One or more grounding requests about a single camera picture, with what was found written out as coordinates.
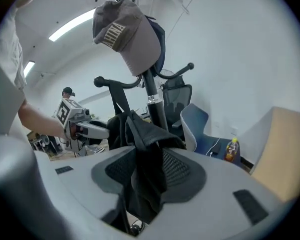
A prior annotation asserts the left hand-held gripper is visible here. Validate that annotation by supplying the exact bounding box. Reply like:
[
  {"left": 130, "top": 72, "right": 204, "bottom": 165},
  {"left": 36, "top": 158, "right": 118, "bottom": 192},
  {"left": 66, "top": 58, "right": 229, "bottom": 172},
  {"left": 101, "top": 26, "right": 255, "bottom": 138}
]
[{"left": 55, "top": 97, "right": 111, "bottom": 158}]

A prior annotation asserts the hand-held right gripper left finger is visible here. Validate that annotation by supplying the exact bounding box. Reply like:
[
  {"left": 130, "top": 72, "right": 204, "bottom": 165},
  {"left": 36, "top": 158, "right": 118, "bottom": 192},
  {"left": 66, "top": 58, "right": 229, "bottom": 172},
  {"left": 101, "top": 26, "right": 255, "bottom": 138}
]
[{"left": 34, "top": 145, "right": 137, "bottom": 235}]

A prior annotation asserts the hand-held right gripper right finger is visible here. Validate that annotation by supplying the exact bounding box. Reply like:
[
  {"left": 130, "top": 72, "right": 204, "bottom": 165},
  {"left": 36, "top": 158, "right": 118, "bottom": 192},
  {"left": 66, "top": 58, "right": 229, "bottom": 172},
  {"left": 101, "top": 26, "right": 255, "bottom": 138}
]
[{"left": 143, "top": 146, "right": 292, "bottom": 240}]

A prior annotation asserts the black backpack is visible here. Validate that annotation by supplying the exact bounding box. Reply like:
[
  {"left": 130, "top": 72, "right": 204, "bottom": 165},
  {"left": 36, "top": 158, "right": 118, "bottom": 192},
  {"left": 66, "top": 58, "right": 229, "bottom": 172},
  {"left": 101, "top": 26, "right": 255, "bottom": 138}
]
[{"left": 106, "top": 79, "right": 188, "bottom": 225}]

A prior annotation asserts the black metal coat rack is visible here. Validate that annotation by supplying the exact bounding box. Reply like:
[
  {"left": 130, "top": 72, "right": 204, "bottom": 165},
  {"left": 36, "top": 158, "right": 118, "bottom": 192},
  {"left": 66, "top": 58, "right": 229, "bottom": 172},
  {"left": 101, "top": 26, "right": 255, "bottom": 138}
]
[{"left": 76, "top": 0, "right": 195, "bottom": 141}]

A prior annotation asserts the person's left forearm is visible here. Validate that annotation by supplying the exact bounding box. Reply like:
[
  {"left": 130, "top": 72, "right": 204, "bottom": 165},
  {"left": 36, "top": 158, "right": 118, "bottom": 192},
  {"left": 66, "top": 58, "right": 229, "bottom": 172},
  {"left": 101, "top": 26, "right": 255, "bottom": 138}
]
[{"left": 17, "top": 99, "right": 68, "bottom": 140}]

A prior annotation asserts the person's left hand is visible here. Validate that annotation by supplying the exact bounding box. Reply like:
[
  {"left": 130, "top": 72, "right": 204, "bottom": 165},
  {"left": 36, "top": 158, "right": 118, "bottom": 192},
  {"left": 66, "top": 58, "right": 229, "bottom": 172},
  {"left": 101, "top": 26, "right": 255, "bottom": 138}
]
[{"left": 69, "top": 123, "right": 88, "bottom": 140}]

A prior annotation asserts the black phone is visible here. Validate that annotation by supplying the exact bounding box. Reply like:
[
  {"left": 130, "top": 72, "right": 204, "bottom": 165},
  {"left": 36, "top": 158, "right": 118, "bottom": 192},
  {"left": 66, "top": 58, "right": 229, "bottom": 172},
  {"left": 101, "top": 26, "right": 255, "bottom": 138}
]
[{"left": 210, "top": 143, "right": 222, "bottom": 157}]

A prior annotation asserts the yellow-capped drink bottle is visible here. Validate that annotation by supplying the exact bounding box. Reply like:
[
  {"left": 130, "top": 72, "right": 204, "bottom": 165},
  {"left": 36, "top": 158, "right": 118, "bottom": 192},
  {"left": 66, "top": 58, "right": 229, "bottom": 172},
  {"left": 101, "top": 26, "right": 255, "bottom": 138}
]
[{"left": 224, "top": 137, "right": 241, "bottom": 163}]

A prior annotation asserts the blue chair with white trim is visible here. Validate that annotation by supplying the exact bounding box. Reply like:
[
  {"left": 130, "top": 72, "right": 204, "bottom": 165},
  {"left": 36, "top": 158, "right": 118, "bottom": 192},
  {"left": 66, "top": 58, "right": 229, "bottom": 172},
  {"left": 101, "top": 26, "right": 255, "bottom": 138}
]
[{"left": 180, "top": 103, "right": 242, "bottom": 165}]

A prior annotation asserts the black mesh office chair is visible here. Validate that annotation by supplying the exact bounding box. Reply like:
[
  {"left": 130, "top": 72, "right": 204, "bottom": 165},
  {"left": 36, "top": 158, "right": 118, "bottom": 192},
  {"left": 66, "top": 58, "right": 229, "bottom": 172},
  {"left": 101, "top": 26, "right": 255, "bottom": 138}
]
[{"left": 161, "top": 75, "right": 193, "bottom": 136}]

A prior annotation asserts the beige wooden board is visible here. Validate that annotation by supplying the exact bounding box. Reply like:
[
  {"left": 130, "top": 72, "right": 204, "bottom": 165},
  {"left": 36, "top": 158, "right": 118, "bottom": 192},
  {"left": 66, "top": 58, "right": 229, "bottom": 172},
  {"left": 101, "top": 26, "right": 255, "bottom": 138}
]
[{"left": 249, "top": 106, "right": 300, "bottom": 203}]

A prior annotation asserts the short ceiling light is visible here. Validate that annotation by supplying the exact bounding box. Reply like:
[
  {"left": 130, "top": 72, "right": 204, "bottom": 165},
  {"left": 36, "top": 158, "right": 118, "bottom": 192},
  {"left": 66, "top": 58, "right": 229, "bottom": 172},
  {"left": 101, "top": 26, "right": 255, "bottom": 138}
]
[{"left": 22, "top": 60, "right": 36, "bottom": 79}]

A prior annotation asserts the grey-brown baseball cap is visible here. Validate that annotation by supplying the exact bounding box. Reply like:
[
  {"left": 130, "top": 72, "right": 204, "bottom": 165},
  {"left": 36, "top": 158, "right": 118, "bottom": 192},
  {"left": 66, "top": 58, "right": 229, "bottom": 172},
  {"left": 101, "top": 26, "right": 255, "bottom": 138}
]
[{"left": 92, "top": 0, "right": 162, "bottom": 78}]

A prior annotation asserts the dark blue cap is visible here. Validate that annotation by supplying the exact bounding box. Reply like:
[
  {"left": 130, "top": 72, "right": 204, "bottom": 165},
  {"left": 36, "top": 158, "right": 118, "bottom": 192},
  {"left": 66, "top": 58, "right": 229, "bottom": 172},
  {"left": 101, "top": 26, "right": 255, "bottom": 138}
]
[{"left": 144, "top": 14, "right": 167, "bottom": 75}]

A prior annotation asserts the long ceiling light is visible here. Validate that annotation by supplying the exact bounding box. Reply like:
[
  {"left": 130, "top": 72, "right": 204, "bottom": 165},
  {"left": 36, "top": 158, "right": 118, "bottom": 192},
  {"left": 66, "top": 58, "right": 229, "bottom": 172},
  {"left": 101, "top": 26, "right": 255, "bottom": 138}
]
[{"left": 48, "top": 7, "right": 98, "bottom": 41}]

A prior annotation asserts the person's white t-shirt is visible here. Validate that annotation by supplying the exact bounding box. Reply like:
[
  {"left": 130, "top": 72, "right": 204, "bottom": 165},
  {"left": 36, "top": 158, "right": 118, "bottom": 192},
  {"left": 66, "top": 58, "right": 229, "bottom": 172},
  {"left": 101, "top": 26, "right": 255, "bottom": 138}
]
[{"left": 0, "top": 7, "right": 28, "bottom": 138}]

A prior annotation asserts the white charging cable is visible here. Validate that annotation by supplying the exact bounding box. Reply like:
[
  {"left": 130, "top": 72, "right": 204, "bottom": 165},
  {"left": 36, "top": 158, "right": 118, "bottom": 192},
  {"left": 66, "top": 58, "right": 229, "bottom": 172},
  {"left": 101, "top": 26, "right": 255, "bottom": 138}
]
[{"left": 209, "top": 137, "right": 223, "bottom": 158}]

